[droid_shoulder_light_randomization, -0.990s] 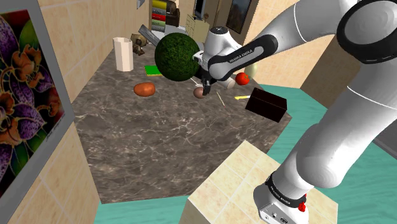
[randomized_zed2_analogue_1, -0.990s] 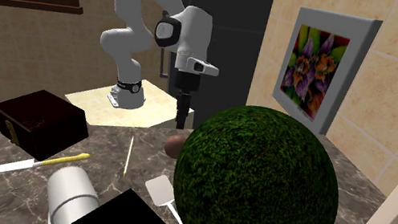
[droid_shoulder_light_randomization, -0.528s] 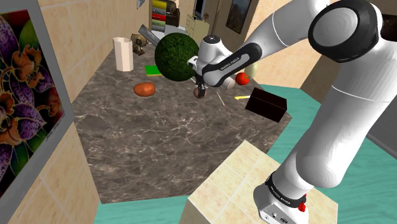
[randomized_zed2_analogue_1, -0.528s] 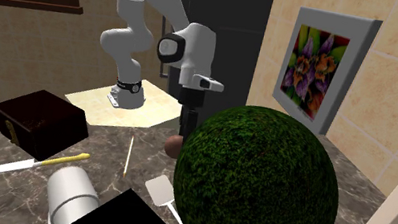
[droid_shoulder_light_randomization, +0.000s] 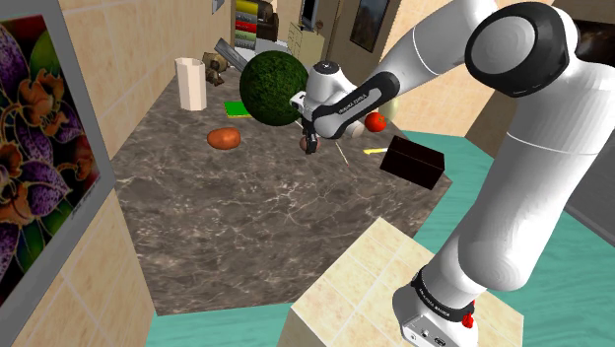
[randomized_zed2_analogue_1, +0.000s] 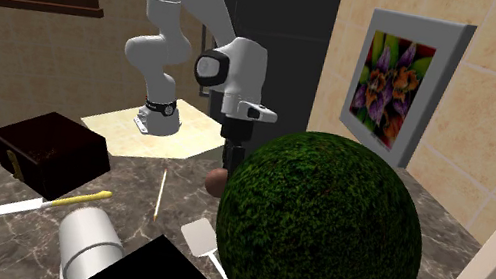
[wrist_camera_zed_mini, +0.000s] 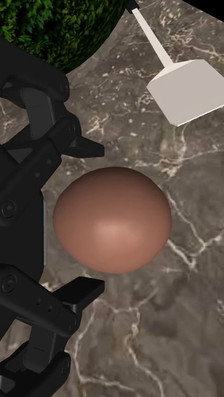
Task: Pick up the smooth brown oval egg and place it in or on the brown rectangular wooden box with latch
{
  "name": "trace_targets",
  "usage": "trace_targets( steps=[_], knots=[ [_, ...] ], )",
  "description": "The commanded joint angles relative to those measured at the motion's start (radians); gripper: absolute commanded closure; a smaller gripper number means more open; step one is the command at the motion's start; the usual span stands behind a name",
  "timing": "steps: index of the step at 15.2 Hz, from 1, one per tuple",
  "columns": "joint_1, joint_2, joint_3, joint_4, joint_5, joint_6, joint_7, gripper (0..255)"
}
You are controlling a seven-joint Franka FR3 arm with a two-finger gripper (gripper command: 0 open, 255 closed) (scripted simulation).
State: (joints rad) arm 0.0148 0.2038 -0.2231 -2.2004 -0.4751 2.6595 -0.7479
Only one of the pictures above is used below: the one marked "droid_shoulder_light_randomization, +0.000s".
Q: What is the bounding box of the dark brown box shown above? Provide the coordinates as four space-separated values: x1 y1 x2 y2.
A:
378 134 446 191

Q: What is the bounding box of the pale cream round fruit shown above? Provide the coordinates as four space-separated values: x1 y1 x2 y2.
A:
378 98 399 123

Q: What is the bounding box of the dark green mossy ball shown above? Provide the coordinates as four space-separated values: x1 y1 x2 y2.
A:
239 49 310 127

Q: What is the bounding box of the green flat book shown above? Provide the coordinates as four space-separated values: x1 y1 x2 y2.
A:
223 100 253 119

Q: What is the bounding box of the orange-brown potato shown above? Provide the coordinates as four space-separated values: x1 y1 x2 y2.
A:
206 126 242 152

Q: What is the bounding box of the white faceted vase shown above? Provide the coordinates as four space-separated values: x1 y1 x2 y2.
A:
174 56 208 112

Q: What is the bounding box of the thin pale stick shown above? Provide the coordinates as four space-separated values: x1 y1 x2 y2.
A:
335 141 351 168

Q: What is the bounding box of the shelf with coloured cloths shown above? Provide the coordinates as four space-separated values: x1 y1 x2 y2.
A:
234 0 280 50

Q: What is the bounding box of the cream chest of drawers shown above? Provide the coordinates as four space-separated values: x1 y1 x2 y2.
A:
286 21 326 67

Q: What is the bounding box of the purple flower wall picture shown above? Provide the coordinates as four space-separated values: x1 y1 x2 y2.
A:
0 0 117 347

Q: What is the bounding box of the dark framed wall picture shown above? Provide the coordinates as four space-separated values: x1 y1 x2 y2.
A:
349 0 392 53

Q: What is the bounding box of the beige tiled robot stand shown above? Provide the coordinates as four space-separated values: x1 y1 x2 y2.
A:
277 217 525 347

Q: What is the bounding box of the grey flat slab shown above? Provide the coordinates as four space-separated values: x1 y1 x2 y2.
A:
213 37 251 74

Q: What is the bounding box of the brown animal figure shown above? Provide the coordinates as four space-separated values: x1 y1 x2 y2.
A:
201 51 231 88

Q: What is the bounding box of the red tomato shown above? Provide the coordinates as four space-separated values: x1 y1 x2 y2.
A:
364 111 388 134

